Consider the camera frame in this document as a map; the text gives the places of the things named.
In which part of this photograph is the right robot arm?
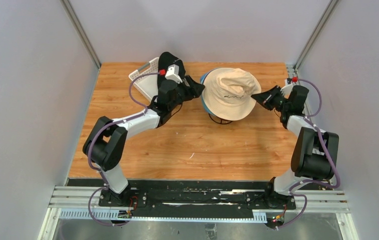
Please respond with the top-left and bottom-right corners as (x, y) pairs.
(251, 85), (339, 209)

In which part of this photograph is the white perforated plastic basket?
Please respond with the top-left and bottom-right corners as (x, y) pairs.
(128, 57), (159, 102)

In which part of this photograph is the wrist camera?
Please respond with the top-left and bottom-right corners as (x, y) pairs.
(159, 64), (183, 84)
(280, 76), (299, 97)

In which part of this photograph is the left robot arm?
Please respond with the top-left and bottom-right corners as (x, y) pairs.
(82, 75), (205, 207)

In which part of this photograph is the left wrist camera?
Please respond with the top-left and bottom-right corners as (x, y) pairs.
(159, 64), (183, 84)

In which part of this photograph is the black hat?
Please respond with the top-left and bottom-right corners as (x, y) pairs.
(157, 51), (186, 87)

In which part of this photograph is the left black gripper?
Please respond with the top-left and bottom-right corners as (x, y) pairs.
(168, 74), (204, 111)

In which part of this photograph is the blue bucket hat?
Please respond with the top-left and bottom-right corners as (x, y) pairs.
(200, 71), (213, 115)

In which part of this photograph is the black wire hat stand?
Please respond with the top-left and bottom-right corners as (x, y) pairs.
(208, 113), (233, 125)

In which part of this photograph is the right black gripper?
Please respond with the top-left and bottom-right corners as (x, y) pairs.
(251, 85), (290, 112)

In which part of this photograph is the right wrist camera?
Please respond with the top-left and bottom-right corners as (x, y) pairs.
(280, 76), (299, 97)

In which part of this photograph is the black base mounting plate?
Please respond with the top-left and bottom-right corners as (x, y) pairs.
(50, 178), (344, 226)

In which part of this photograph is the beige bucket hat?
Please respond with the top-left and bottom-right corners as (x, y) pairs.
(201, 67), (262, 121)

